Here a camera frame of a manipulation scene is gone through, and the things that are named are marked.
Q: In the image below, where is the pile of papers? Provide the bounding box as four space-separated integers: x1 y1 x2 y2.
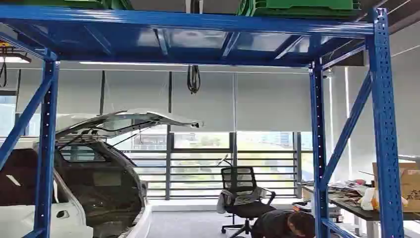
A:
303 180 375 202

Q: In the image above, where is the black mesh office chair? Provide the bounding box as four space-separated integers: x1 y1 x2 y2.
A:
220 154 277 238

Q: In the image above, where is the person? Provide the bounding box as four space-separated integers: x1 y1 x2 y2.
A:
251 210 316 238

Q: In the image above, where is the dark work table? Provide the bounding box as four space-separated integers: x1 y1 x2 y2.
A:
301 183 420 238

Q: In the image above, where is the white car with open tailgate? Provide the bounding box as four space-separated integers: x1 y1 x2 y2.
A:
0 109 205 238

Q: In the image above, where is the brown cardboard box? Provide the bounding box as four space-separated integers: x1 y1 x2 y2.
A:
372 161 420 214

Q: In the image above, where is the hanging black cable bundle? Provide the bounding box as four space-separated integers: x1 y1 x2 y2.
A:
186 64 202 95

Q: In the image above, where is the small ceiling lamp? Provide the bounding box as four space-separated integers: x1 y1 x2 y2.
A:
0 54 32 64

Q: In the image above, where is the bright green plastic crate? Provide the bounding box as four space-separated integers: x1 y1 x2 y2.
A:
236 0 362 18

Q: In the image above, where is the grey cloth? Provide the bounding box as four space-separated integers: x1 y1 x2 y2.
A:
216 187 268 214

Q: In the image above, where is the white plastic bag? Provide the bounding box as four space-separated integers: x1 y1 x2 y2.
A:
358 187 378 211

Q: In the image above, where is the grey window railing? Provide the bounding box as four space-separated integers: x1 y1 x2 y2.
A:
121 131 303 200

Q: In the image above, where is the grey roller blind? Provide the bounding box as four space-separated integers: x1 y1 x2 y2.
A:
105 70 169 116
172 71 234 133
236 72 313 133

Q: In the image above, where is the large blue steel rack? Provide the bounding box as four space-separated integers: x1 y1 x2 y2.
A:
0 4 406 238

